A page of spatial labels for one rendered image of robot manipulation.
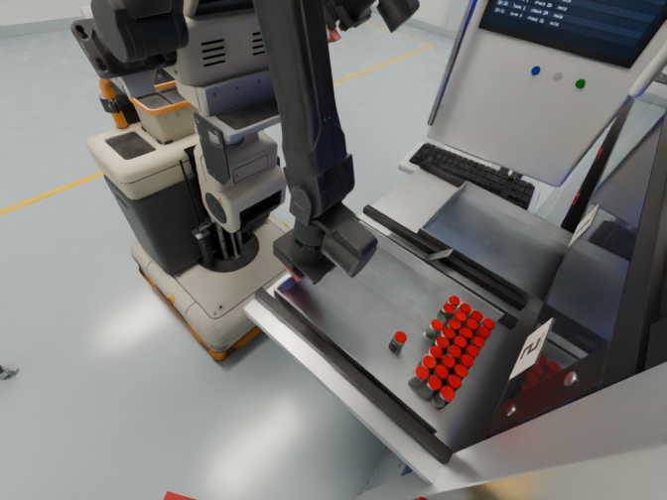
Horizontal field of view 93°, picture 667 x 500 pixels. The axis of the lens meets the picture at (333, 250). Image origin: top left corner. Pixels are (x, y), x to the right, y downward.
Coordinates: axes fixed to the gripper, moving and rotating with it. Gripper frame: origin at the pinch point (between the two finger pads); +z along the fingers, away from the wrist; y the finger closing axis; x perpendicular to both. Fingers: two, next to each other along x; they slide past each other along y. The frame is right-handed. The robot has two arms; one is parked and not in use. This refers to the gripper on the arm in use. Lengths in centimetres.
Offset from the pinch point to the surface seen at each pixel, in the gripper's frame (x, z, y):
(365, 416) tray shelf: -10.2, -1.2, 24.1
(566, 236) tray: 54, -5, 37
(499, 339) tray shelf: 17.1, -2.9, 35.1
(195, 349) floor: -13, 97, -36
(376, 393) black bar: -7.1, -3.1, 23.2
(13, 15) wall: 70, 143, -468
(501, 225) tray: 48, -1, 24
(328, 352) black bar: -7.4, -1.7, 13.5
